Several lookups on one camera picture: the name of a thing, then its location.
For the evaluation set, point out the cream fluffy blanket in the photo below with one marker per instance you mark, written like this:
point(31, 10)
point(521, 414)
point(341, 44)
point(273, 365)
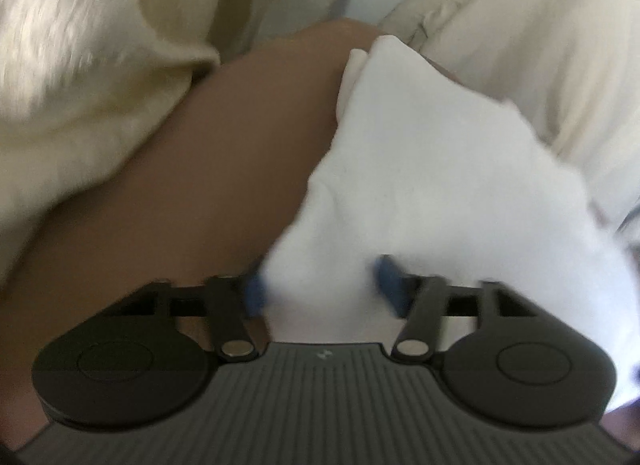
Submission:
point(85, 95)

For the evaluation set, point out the white garment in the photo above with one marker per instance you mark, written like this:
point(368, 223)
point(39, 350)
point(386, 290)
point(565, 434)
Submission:
point(440, 170)

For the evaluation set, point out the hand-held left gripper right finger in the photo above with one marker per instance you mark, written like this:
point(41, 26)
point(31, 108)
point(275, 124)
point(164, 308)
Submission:
point(393, 286)

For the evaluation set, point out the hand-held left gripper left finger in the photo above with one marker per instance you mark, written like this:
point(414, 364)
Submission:
point(255, 293)

